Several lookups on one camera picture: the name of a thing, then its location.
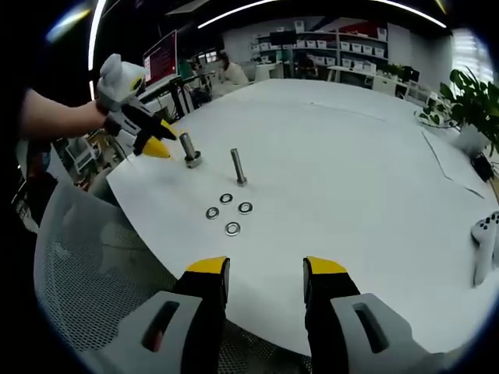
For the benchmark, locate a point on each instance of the large steel washer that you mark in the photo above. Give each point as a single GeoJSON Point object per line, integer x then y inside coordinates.
{"type": "Point", "coordinates": [198, 159]}

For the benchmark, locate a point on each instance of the straight ceiling light strip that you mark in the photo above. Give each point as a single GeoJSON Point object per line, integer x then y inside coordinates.
{"type": "Point", "coordinates": [95, 31]}

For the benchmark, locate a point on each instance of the white plant pot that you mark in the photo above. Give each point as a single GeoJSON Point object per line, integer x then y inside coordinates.
{"type": "Point", "coordinates": [469, 142]}

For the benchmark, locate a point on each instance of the computer monitor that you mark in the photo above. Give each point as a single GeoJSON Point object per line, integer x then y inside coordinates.
{"type": "Point", "coordinates": [161, 58]}

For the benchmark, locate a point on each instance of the thin threaded steel stud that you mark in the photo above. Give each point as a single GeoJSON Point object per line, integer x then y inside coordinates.
{"type": "Point", "coordinates": [238, 167]}

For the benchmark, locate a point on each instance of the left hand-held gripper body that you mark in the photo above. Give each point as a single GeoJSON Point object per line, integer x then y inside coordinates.
{"type": "Point", "coordinates": [119, 83]}

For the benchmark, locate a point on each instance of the white background desks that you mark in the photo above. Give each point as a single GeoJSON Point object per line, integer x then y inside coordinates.
{"type": "Point", "coordinates": [370, 80]}

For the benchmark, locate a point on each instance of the small black box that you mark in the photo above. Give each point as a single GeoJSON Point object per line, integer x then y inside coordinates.
{"type": "Point", "coordinates": [481, 167]}

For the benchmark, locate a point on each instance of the small steel washer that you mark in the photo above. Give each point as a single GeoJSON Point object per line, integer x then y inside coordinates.
{"type": "Point", "coordinates": [240, 207]}
{"type": "Point", "coordinates": [207, 213]}
{"type": "Point", "coordinates": [227, 229]}
{"type": "Point", "coordinates": [221, 199]}

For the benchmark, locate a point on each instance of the white game controller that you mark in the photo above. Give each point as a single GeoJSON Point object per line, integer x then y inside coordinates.
{"type": "Point", "coordinates": [485, 241]}

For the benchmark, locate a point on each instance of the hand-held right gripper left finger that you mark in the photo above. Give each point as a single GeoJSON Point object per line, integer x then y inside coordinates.
{"type": "Point", "coordinates": [195, 311]}

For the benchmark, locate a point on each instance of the large threaded steel stud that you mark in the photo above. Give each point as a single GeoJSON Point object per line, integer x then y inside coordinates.
{"type": "Point", "coordinates": [187, 144]}

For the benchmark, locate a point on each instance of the curved ceiling light strip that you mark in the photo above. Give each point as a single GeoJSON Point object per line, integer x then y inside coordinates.
{"type": "Point", "coordinates": [296, 5]}

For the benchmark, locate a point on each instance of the grey mesh chair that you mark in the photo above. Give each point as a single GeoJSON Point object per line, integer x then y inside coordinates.
{"type": "Point", "coordinates": [89, 272]}

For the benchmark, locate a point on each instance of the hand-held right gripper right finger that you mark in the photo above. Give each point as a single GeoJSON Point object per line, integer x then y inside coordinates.
{"type": "Point", "coordinates": [331, 311]}

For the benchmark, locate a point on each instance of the green potted plant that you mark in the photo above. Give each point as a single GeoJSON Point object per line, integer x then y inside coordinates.
{"type": "Point", "coordinates": [475, 101]}

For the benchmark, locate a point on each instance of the storage shelving with white bins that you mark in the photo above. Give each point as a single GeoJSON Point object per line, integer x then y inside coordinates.
{"type": "Point", "coordinates": [331, 44]}

